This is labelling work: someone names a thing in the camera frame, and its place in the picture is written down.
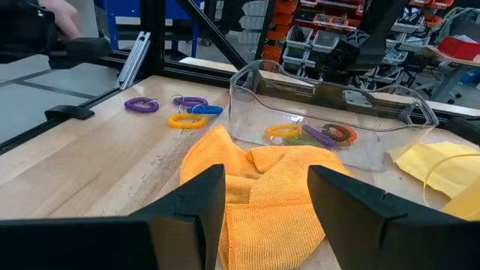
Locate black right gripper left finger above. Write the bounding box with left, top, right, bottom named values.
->
left=0, top=163, right=227, bottom=270

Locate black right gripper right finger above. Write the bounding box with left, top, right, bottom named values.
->
left=307, top=164, right=480, bottom=270

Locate pale yellow cloth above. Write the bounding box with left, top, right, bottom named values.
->
left=388, top=141, right=480, bottom=200

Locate orange coil wristband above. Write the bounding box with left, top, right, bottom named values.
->
left=334, top=124, right=359, bottom=149

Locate purple coil wristband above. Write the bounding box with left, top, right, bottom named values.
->
left=171, top=95, right=209, bottom=109
left=301, top=124, right=338, bottom=149
left=123, top=97, right=161, bottom=115

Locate dark brown coil wristband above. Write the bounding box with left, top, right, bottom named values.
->
left=321, top=123, right=352, bottom=143

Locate green coil wristband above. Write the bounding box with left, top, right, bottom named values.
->
left=280, top=136, right=326, bottom=149

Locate orange microfiber cloth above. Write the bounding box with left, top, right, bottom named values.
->
left=178, top=124, right=354, bottom=270

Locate blue coil wristband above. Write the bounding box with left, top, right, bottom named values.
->
left=185, top=104, right=224, bottom=116

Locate clear plastic bin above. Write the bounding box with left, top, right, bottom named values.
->
left=226, top=58, right=440, bottom=173

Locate wooden workbench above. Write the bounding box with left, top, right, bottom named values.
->
left=425, top=43, right=480, bottom=113

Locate red box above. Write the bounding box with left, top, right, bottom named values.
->
left=437, top=35, right=480, bottom=62

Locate parts bin shelf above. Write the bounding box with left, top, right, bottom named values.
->
left=239, top=0, right=480, bottom=87

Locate person's hand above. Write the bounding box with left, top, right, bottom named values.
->
left=44, top=0, right=83, bottom=41

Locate blue cart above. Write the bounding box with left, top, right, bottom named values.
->
left=93, top=0, right=202, bottom=59

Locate black frame clamp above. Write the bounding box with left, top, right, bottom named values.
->
left=43, top=104, right=96, bottom=122

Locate silver aluminium rail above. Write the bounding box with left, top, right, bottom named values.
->
left=117, top=31, right=152, bottom=92

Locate black aluminium frame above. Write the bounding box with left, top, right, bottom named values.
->
left=0, top=0, right=480, bottom=157

